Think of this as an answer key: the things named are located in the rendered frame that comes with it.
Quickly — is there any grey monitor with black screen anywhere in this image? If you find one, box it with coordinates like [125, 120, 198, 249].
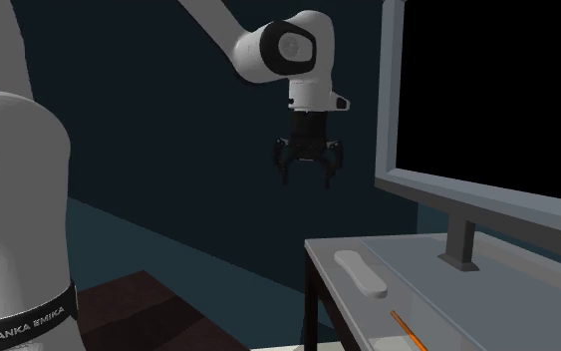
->
[374, 0, 561, 273]

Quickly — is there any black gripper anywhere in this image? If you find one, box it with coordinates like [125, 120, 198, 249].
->
[272, 110, 345, 190]

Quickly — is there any orange pencil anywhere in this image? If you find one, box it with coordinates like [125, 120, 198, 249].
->
[389, 309, 429, 351]

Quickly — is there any grey desk with black legs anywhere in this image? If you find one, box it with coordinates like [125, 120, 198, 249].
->
[303, 231, 561, 351]

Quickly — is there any dark brown robot stand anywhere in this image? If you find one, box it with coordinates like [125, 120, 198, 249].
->
[73, 269, 253, 351]

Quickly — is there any light grey remote control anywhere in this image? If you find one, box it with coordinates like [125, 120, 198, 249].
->
[333, 249, 389, 300]

